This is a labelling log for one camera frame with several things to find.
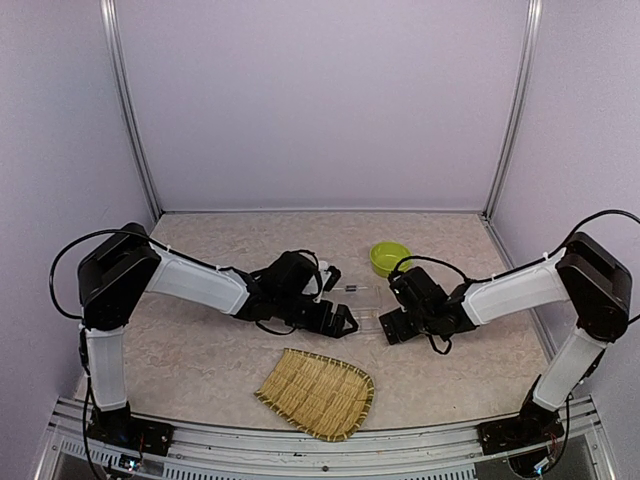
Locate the left aluminium frame post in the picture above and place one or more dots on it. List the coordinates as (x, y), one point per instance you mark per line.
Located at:
(110, 24)

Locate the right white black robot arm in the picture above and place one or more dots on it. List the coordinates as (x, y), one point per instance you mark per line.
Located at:
(579, 271)

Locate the woven bamboo tray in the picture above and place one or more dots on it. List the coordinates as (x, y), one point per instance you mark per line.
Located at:
(323, 397)

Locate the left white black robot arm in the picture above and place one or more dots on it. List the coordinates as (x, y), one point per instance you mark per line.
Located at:
(114, 276)

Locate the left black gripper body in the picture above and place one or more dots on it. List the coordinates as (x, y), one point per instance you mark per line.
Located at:
(318, 323)

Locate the green plastic bowl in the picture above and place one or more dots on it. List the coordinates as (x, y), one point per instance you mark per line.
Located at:
(384, 256)

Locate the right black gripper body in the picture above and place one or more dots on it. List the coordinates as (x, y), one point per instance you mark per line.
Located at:
(404, 331)

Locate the clear plastic pill organizer box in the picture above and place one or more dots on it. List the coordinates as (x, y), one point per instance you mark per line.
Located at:
(365, 303)

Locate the aluminium frame post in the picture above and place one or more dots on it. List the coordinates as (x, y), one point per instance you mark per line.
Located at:
(517, 107)
(110, 24)

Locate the right aluminium frame post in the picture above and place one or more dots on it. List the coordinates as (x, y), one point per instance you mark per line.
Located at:
(517, 107)

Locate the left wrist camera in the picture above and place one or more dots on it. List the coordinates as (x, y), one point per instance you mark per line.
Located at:
(329, 276)

